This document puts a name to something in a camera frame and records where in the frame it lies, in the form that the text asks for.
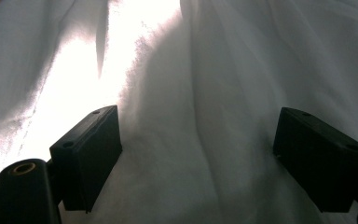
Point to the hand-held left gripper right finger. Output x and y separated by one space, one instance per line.
317 155

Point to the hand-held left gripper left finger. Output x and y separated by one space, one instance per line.
87 155

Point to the white cloth garment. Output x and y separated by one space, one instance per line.
217 77

